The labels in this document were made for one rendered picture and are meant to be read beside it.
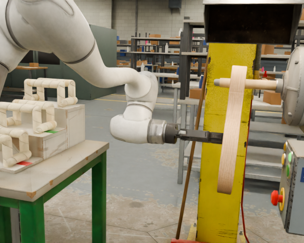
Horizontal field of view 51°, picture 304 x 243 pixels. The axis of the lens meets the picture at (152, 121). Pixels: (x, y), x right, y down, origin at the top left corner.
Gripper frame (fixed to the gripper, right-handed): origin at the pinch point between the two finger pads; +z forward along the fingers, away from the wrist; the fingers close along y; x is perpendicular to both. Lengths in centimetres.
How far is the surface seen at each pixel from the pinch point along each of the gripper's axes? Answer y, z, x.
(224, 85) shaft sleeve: 6.1, -1.4, 17.5
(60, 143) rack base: -5, -64, -8
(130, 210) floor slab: -161, -75, -52
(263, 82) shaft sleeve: 6.5, 11.1, 19.2
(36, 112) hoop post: 8, -69, 1
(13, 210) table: -36, -101, -44
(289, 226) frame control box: 26.5, 18.2, -22.6
